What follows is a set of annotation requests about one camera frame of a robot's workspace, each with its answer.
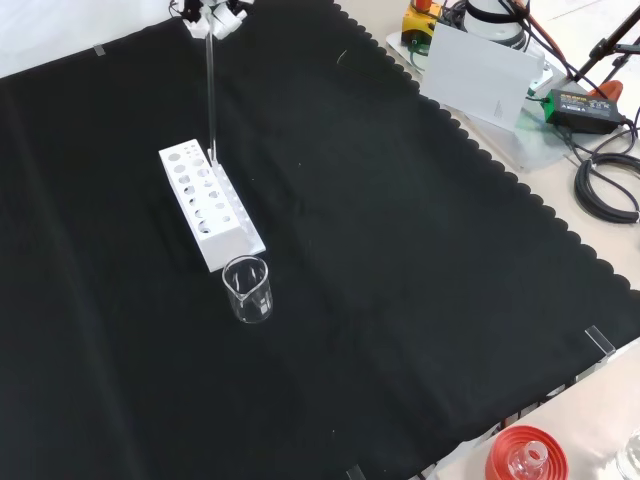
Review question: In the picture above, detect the white test tube rack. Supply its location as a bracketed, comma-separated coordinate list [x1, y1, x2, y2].
[158, 137, 267, 274]

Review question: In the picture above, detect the coiled black cable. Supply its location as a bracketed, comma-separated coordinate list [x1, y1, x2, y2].
[573, 153, 640, 224]

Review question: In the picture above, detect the grey metal base plate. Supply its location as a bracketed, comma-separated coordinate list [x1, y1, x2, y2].
[384, 28, 594, 173]

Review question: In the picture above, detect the green cable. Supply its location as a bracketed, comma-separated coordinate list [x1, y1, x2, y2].
[405, 36, 432, 77]

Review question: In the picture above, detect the black cloth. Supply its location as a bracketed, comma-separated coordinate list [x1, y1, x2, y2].
[0, 0, 640, 480]

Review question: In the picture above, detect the orange clamp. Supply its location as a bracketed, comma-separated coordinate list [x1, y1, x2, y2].
[598, 78, 625, 101]

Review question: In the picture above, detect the yellow stop button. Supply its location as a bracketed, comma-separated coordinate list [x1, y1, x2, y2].
[401, 0, 444, 50]

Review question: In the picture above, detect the red ribbed funnel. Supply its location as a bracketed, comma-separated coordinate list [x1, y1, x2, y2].
[485, 424, 571, 480]

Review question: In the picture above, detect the small clear glass flask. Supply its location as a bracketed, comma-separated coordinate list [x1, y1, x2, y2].
[506, 439, 550, 480]

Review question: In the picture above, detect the black tripod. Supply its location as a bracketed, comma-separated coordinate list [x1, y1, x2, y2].
[573, 8, 640, 87]

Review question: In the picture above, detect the clear glass vessel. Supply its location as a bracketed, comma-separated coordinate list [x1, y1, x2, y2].
[616, 431, 640, 480]

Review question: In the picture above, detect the clear glass beaker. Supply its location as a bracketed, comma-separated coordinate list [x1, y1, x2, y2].
[221, 254, 274, 325]

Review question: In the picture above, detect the clear glass rod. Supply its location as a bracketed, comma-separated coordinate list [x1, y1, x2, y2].
[205, 28, 220, 165]

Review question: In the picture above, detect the orange cable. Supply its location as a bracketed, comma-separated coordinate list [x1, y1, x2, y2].
[523, 8, 609, 97]

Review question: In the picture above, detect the black power adapter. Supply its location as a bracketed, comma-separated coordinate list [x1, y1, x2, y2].
[543, 88, 627, 136]

